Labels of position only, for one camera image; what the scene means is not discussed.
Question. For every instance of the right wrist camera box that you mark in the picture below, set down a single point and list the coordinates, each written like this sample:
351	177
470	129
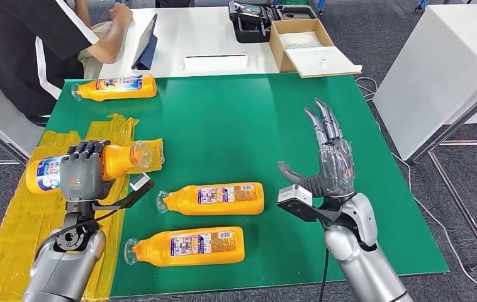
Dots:
297	202

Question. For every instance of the white table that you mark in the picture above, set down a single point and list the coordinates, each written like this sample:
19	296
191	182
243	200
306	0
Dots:
430	75

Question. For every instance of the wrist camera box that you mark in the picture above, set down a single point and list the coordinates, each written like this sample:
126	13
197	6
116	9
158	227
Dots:
297	202
140	187

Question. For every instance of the black tool case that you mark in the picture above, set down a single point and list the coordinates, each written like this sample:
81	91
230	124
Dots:
251	25

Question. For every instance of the person's right forearm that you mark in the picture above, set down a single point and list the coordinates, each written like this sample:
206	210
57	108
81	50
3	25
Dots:
109	43

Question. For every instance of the flat white box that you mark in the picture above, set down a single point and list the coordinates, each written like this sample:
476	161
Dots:
215	62

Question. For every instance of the white desk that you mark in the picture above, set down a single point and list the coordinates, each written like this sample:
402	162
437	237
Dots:
201	37

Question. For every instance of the white foam insert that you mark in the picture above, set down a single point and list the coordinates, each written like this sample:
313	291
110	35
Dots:
300	41

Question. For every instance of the yellow taped cardboard sheet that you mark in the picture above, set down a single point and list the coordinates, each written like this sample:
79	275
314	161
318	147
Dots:
17	233

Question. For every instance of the open cardboard box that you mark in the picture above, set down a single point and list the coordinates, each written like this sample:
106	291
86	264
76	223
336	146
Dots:
326	62

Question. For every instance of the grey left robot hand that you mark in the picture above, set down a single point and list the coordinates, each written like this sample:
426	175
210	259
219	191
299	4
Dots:
82	175

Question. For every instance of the orange Tide detergent bottle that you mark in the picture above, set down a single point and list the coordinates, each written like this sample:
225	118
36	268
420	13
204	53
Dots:
149	88
117	162
155	250
188	202

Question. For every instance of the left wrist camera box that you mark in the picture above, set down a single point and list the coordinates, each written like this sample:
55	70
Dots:
140	187

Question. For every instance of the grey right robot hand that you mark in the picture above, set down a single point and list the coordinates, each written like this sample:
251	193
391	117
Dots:
336	166

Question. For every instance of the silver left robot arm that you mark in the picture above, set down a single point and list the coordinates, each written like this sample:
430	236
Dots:
63	271

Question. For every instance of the green table mat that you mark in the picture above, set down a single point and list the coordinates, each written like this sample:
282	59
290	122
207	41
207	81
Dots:
242	133

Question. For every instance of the black chair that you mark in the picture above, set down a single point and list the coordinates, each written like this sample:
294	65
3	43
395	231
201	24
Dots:
176	3

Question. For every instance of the person's right hand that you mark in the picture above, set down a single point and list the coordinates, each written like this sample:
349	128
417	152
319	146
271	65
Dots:
121	13

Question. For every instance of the tablet in dark folding case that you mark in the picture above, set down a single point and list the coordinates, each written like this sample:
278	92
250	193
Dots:
144	43

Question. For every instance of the green plastic crate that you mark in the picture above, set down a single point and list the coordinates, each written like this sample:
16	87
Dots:
297	2

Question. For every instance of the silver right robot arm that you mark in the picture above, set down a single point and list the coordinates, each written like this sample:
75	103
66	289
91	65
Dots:
359	266

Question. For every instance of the person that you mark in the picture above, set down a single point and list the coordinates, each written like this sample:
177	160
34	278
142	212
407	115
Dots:
13	54

